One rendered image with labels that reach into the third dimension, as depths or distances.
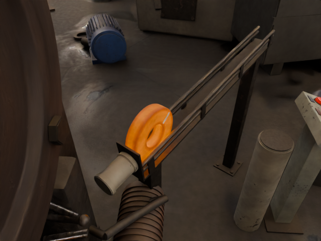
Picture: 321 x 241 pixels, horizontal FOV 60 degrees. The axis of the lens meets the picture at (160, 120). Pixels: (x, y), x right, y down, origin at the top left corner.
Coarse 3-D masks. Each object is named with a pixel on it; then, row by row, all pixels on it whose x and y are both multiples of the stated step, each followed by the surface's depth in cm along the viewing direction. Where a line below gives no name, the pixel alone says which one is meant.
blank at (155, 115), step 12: (144, 108) 67; (156, 108) 67; (144, 120) 64; (156, 120) 67; (168, 120) 72; (132, 132) 64; (144, 132) 65; (156, 132) 74; (168, 132) 75; (132, 144) 65; (144, 144) 67; (156, 144) 73; (144, 156) 70
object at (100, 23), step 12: (96, 24) 232; (108, 24) 229; (96, 36) 217; (108, 36) 218; (120, 36) 222; (96, 48) 221; (108, 48) 224; (120, 48) 227; (96, 60) 241; (108, 60) 230; (120, 60) 248
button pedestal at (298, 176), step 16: (304, 96) 99; (304, 112) 97; (304, 128) 102; (320, 128) 87; (304, 144) 102; (320, 144) 86; (304, 160) 101; (320, 160) 100; (288, 176) 115; (304, 176) 106; (288, 192) 114; (304, 192) 112; (272, 208) 131; (288, 208) 120; (272, 224) 127; (288, 224) 127
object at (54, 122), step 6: (54, 120) 22; (60, 120) 23; (66, 120) 24; (48, 126) 22; (54, 126) 22; (60, 126) 23; (66, 126) 24; (48, 132) 22; (54, 132) 22; (60, 132) 23; (66, 132) 24; (54, 138) 22; (60, 138) 23; (54, 144) 23; (60, 144) 23
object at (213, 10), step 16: (144, 0) 273; (160, 0) 266; (176, 0) 262; (192, 0) 258; (208, 0) 255; (224, 0) 251; (144, 16) 283; (160, 16) 278; (176, 16) 272; (192, 16) 267; (208, 16) 264; (224, 16) 259; (160, 32) 290; (176, 32) 283; (192, 32) 278; (208, 32) 273; (224, 32) 269
